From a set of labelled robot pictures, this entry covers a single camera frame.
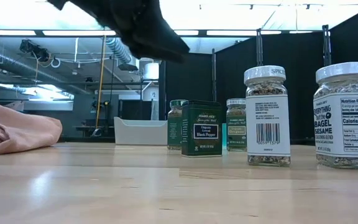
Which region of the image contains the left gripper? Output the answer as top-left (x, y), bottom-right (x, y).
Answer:
top-left (47, 0), bottom-right (191, 62)

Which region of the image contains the white plastic bin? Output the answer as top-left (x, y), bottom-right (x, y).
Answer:
top-left (114, 116), bottom-right (168, 146)

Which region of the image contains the black pepper tin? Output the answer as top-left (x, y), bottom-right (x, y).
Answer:
top-left (181, 100), bottom-right (223, 158)

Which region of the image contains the green label oregano jar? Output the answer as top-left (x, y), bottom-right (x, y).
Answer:
top-left (226, 98), bottom-right (247, 152)
top-left (167, 99), bottom-right (188, 151)

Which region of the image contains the white lid bagel seasoning jar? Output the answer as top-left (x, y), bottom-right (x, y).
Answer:
top-left (313, 61), bottom-right (358, 171)
top-left (244, 65), bottom-right (291, 168)

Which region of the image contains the white cylinder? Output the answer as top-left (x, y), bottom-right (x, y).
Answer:
top-left (142, 61), bottom-right (160, 80)

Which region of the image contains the black column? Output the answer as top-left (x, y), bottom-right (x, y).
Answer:
top-left (158, 60), bottom-right (167, 121)

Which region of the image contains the black partition pole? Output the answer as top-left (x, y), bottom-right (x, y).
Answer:
top-left (255, 28), bottom-right (264, 68)
top-left (321, 24), bottom-right (332, 66)
top-left (211, 48), bottom-right (217, 102)

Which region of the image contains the black cabinet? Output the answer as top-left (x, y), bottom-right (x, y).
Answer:
top-left (118, 99), bottom-right (152, 121)

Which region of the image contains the ceiling light strip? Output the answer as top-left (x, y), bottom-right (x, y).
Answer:
top-left (0, 29), bottom-right (37, 36)
top-left (206, 29), bottom-right (257, 36)
top-left (42, 29), bottom-right (117, 36)

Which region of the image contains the yellow pole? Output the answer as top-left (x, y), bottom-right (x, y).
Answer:
top-left (95, 35), bottom-right (107, 129)

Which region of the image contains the black ceiling device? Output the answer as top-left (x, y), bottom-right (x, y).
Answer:
top-left (19, 39), bottom-right (50, 62)

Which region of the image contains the black curtain partition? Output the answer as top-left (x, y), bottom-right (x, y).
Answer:
top-left (165, 2), bottom-right (358, 144)

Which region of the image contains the pink cloth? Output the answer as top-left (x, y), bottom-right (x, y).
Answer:
top-left (0, 98), bottom-right (63, 156)

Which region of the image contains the corrugated duct hose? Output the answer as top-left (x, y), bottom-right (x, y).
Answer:
top-left (106, 37), bottom-right (133, 65)

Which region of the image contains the grey metal duct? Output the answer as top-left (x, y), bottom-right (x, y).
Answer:
top-left (0, 45), bottom-right (90, 94)

